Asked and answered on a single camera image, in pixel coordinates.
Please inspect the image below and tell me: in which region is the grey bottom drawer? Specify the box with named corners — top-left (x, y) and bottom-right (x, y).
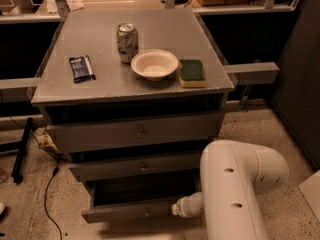
top-left (82, 169), bottom-right (200, 223)

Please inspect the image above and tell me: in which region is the grey drawer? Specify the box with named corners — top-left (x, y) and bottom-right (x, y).
top-left (69, 150), bottom-right (201, 182)
top-left (82, 169), bottom-right (200, 223)
top-left (47, 112), bottom-right (224, 153)

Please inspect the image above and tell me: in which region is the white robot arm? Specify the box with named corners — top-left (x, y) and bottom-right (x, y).
top-left (172, 140), bottom-right (289, 240)

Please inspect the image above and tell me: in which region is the grey middle drawer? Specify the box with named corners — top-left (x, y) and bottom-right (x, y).
top-left (69, 150), bottom-right (201, 182)

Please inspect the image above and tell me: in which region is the grey wooden drawer cabinet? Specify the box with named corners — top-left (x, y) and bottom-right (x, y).
top-left (30, 7), bottom-right (236, 225)

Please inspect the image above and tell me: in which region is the grey top drawer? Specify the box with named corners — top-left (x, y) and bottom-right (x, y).
top-left (47, 112), bottom-right (224, 153)

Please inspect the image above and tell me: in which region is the green yellow sponge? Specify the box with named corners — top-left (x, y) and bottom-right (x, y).
top-left (179, 59), bottom-right (206, 88)

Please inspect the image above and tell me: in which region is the white paper bowl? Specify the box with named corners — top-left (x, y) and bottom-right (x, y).
top-left (131, 49), bottom-right (179, 81)

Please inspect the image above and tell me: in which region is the black bar on floor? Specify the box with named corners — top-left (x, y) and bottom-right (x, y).
top-left (11, 117), bottom-right (33, 184)

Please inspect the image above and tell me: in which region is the dark right side cabinet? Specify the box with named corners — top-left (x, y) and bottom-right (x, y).
top-left (272, 0), bottom-right (320, 169)

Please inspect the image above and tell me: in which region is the dark blue snack packet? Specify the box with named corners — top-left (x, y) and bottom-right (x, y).
top-left (69, 55), bottom-right (96, 83)

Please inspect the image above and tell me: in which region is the green white soda can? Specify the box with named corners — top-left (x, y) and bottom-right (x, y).
top-left (116, 23), bottom-right (139, 63)

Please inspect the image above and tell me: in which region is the white crumpled paper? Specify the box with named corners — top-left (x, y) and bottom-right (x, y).
top-left (66, 0), bottom-right (84, 11)

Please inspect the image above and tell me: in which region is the black floor cable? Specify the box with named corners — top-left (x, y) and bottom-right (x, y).
top-left (43, 165), bottom-right (64, 240)

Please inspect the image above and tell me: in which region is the grey right side rail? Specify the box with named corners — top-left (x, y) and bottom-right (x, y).
top-left (224, 62), bottom-right (279, 85)

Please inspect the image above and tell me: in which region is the grey rail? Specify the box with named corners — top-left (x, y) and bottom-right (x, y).
top-left (224, 62), bottom-right (279, 85)
top-left (0, 77), bottom-right (40, 103)

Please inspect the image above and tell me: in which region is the grey left side rail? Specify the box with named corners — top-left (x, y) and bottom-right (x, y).
top-left (0, 77), bottom-right (40, 103)

